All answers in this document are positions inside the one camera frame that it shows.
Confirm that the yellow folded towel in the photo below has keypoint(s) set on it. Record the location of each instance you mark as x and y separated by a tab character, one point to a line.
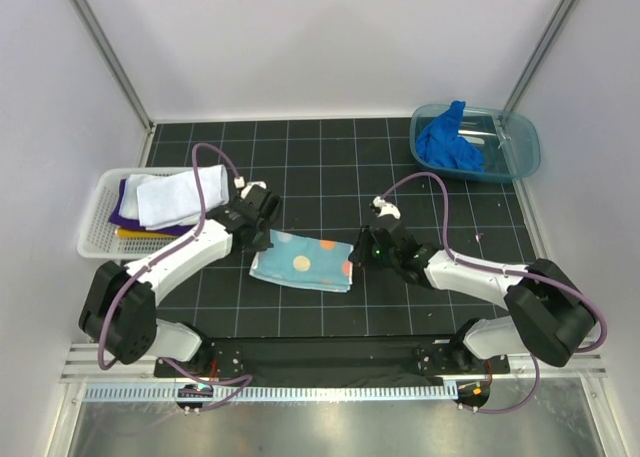
132	234

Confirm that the aluminium frame post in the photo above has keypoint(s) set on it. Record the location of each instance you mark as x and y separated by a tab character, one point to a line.
98	36
552	30

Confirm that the light blue bear towel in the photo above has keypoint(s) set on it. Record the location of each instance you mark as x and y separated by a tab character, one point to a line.
128	208

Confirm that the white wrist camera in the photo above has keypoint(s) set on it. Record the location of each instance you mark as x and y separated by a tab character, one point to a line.
243	187
381	208

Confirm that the aluminium rail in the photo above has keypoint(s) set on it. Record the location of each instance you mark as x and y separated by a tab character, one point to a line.
81	365

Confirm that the dark blue towel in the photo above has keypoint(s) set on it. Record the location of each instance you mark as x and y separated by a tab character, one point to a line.
439	143

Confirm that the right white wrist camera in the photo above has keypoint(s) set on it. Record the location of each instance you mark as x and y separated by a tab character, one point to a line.
381	208

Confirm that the white plastic basket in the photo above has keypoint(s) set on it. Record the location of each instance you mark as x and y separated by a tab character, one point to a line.
98	237

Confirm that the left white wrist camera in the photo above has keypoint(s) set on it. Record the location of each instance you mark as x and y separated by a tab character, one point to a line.
243	187

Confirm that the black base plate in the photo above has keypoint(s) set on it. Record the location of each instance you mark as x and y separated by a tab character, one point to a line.
329	362

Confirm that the teal plastic bowl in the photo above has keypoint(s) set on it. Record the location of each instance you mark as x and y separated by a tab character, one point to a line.
508	141

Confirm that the left aluminium frame post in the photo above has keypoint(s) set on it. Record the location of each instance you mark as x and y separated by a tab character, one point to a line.
98	36

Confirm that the orange patterned towel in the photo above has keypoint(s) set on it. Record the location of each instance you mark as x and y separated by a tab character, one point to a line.
304	263

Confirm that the white slotted cable duct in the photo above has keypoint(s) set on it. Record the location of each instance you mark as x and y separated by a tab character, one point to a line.
182	392

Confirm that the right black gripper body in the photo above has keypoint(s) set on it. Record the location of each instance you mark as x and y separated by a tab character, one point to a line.
370	255

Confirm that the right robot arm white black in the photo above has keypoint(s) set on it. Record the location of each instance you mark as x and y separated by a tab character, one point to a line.
546	318

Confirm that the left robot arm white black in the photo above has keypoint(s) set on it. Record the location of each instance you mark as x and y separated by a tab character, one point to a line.
120	311

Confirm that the purple folded towel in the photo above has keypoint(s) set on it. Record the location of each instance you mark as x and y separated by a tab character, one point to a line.
116	218

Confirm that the right aluminium frame post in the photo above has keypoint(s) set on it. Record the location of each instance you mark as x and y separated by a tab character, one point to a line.
552	30

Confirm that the white towel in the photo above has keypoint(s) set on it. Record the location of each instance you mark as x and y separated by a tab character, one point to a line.
172	200

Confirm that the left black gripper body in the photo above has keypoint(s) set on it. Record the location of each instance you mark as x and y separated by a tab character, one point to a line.
262	240

